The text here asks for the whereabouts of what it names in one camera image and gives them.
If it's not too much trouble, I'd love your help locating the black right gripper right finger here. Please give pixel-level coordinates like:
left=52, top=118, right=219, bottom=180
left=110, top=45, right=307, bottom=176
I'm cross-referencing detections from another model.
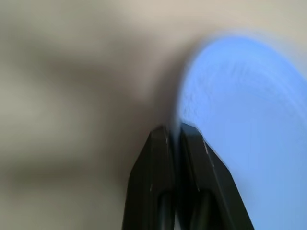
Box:
left=177, top=122, right=255, bottom=230

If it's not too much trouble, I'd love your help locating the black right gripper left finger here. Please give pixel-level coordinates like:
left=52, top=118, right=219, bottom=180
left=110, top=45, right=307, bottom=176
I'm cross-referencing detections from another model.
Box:
left=121, top=126, right=177, bottom=230

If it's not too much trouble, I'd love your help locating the blue plate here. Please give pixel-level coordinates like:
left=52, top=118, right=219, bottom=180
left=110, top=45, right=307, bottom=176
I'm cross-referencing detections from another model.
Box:
left=173, top=34, right=307, bottom=230

